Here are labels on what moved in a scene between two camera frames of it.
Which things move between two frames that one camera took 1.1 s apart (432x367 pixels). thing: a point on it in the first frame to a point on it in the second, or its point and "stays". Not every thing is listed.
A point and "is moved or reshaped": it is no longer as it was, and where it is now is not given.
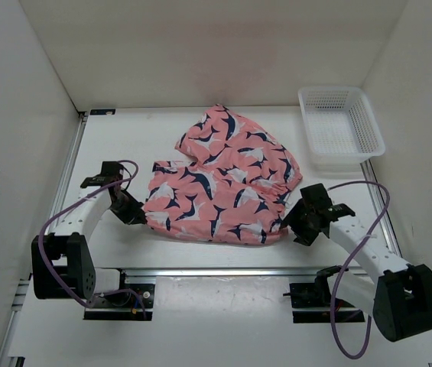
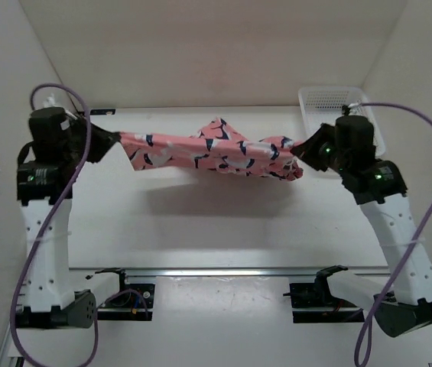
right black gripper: x=306 y=238 to x=306 y=151
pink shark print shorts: x=228 y=186 is moved or reshaped
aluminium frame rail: x=232 y=273 stays
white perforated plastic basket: x=341 y=127 stays
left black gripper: x=132 y=215 to x=103 y=141
